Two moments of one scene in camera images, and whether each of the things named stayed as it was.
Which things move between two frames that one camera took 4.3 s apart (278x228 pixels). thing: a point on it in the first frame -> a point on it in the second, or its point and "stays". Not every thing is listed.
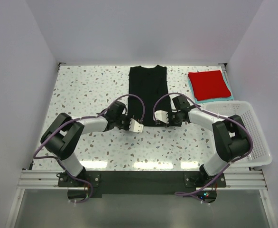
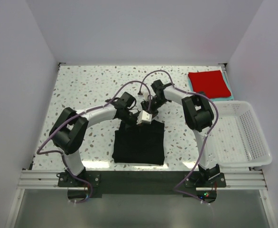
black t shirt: x=146 y=85 -> x=139 y=144
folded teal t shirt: x=213 y=99 stays
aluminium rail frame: x=236 y=180 stays
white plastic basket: x=261 y=154 stays
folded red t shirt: x=208 y=84 stays
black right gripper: x=170 y=123 -> x=144 y=104
